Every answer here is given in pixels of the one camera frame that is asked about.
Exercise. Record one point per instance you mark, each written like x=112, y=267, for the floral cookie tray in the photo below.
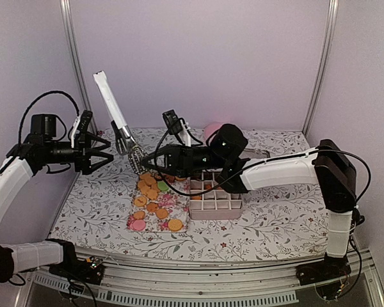
x=157, y=207

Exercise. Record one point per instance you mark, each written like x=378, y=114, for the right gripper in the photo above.
x=178, y=160

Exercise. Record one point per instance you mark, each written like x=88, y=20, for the round cream sandwich cookie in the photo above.
x=175, y=225

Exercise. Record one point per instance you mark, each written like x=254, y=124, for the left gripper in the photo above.
x=82, y=161

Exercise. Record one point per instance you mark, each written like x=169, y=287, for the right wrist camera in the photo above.
x=177, y=127

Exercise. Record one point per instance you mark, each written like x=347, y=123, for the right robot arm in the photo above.
x=325, y=165

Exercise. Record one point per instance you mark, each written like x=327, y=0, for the compartment tin box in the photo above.
x=214, y=205

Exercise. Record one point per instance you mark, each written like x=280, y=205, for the metal tin lid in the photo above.
x=255, y=153

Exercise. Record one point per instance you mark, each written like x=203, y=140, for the right aluminium post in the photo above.
x=331, y=20

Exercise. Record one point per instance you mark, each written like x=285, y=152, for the metal tongs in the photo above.
x=124, y=140

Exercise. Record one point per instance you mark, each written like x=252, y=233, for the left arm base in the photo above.
x=89, y=271

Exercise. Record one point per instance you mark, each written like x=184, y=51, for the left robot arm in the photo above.
x=29, y=156

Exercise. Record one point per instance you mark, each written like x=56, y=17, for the front aluminium rail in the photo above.
x=142, y=281

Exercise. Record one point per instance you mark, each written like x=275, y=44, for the left aluminium post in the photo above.
x=68, y=24

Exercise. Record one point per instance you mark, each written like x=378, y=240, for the pink round cookie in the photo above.
x=137, y=225

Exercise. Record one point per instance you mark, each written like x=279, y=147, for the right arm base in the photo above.
x=323, y=270

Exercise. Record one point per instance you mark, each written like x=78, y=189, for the green sandwich cookie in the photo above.
x=162, y=186

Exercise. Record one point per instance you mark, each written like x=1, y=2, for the pink plate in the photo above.
x=211, y=128

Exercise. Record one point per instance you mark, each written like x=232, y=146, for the aluminium post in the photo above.
x=68, y=24
x=331, y=20

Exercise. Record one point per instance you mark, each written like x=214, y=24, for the floral tablecloth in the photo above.
x=277, y=223

